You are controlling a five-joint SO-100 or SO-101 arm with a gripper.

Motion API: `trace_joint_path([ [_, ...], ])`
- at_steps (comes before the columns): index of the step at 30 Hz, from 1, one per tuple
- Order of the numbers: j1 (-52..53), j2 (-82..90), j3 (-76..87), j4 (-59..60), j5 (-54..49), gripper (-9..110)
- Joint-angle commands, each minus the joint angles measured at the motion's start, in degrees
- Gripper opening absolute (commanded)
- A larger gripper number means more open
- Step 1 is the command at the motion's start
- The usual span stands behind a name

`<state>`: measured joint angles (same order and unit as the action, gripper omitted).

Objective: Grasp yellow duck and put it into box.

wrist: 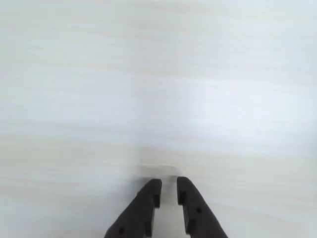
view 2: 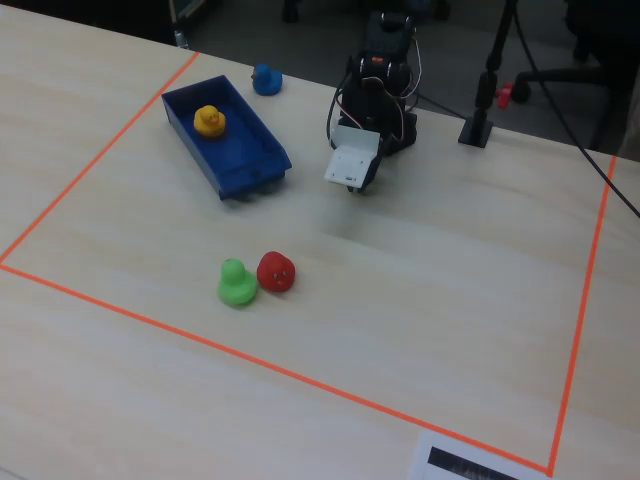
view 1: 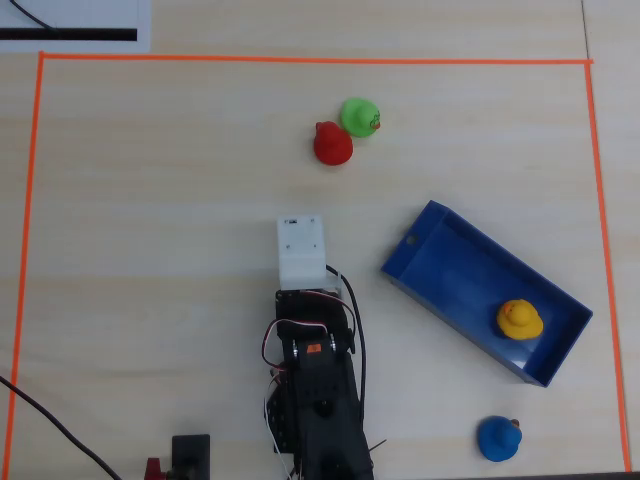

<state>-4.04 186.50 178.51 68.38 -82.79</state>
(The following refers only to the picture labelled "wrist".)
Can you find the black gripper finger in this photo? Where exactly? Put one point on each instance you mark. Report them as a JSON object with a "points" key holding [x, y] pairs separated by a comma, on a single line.
{"points": [[138, 210], [198, 218]]}

